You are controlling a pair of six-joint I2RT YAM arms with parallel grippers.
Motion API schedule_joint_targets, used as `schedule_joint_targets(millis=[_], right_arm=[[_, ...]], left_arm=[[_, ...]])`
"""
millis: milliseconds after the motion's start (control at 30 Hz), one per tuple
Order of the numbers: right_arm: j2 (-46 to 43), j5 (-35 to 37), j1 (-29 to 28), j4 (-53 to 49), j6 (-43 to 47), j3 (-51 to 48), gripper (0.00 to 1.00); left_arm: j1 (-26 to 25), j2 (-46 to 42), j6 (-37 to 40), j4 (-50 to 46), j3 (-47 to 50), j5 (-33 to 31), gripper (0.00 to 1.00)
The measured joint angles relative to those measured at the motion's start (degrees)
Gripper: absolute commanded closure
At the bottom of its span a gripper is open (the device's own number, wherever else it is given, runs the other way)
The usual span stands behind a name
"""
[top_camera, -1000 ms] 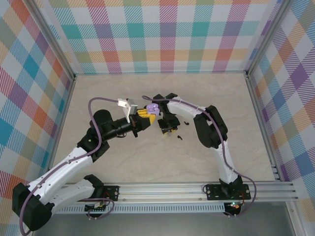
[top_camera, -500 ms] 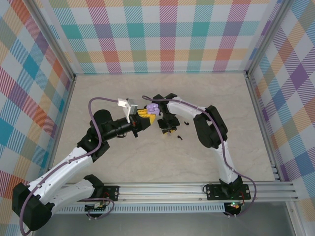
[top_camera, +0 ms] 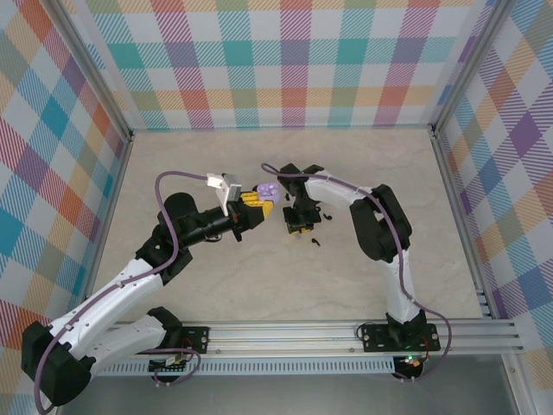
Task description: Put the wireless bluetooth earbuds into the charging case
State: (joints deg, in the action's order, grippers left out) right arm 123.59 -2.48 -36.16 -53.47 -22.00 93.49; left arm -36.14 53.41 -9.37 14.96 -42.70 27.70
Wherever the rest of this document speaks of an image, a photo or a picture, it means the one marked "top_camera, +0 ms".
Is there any purple earbud charging case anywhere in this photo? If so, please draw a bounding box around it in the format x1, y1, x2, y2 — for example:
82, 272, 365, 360
255, 181, 284, 204

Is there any black connector board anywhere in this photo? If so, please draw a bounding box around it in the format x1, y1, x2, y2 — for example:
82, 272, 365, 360
149, 354, 191, 374

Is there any grey metal panel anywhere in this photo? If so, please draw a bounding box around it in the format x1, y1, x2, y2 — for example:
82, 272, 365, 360
55, 373, 519, 415

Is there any lit controller board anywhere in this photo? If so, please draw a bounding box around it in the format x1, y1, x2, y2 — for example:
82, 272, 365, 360
397, 353, 427, 371

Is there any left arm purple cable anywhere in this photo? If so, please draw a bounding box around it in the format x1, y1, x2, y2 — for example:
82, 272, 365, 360
33, 170, 213, 415

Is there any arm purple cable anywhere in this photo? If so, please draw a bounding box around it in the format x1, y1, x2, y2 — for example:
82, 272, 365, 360
261, 163, 454, 384
33, 170, 213, 415

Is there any aluminium frame side rail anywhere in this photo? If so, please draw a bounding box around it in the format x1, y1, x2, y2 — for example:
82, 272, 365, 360
85, 131, 135, 300
430, 124, 494, 320

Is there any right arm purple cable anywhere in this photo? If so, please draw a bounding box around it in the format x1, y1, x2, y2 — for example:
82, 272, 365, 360
261, 163, 454, 384

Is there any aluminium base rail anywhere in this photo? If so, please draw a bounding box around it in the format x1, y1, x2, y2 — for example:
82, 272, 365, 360
92, 318, 524, 358

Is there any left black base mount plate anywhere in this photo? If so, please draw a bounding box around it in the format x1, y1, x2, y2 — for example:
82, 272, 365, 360
172, 326, 211, 355

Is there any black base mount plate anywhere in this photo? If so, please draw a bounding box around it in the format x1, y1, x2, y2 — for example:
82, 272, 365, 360
172, 326, 211, 355
361, 323, 442, 353

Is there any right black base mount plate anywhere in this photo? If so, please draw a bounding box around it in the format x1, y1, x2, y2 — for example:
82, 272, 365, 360
361, 323, 442, 353

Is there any perforated grey cable duct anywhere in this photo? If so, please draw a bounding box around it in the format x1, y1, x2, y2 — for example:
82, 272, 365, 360
92, 361, 397, 377

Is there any aluminium frame post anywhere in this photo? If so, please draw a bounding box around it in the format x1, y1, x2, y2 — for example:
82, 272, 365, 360
50, 0, 134, 142
430, 0, 520, 136

